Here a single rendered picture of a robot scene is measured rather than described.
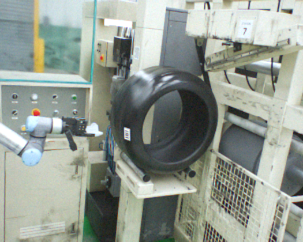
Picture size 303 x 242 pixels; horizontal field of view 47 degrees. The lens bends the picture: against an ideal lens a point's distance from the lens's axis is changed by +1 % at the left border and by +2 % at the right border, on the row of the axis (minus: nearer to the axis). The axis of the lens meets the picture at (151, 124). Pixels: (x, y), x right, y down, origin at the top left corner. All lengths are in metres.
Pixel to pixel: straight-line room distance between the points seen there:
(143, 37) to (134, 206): 1.09
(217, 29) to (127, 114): 0.63
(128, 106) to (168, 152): 0.54
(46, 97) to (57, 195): 0.67
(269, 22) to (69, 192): 1.63
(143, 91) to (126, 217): 0.99
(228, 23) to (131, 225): 1.42
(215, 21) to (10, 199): 1.63
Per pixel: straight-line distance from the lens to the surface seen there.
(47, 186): 2.41
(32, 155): 1.55
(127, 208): 2.34
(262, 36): 1.67
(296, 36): 1.66
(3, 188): 2.38
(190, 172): 1.96
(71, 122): 1.70
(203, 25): 1.97
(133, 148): 1.74
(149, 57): 2.06
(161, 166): 1.84
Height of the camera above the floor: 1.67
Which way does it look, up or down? 16 degrees down
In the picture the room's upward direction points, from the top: 7 degrees clockwise
